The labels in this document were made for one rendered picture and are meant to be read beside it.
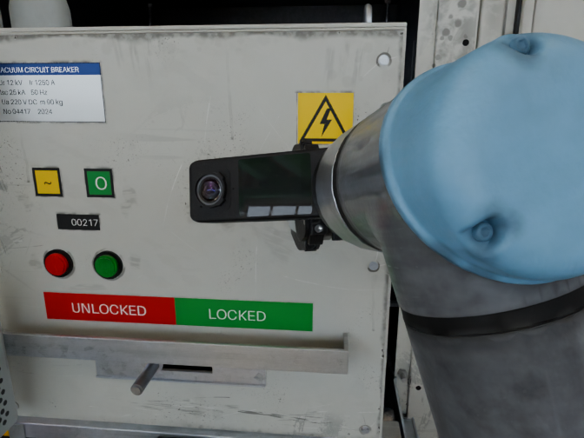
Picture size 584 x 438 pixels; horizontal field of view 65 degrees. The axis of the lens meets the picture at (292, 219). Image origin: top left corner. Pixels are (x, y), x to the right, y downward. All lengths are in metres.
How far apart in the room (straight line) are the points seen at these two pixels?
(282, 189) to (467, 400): 0.18
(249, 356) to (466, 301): 0.38
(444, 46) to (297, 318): 0.38
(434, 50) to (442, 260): 0.49
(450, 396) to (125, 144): 0.42
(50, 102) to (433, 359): 0.47
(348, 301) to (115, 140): 0.31
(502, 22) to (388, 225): 0.50
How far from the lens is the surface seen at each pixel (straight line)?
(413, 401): 0.77
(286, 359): 0.51
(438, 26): 0.63
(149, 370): 0.58
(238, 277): 0.52
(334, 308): 0.52
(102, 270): 0.56
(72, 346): 0.58
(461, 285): 0.16
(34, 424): 0.72
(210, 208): 0.33
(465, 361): 0.18
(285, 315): 0.53
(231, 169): 0.32
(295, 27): 0.48
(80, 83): 0.54
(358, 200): 0.19
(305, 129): 0.47
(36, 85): 0.56
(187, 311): 0.55
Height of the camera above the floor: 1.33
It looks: 15 degrees down
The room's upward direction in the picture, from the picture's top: straight up
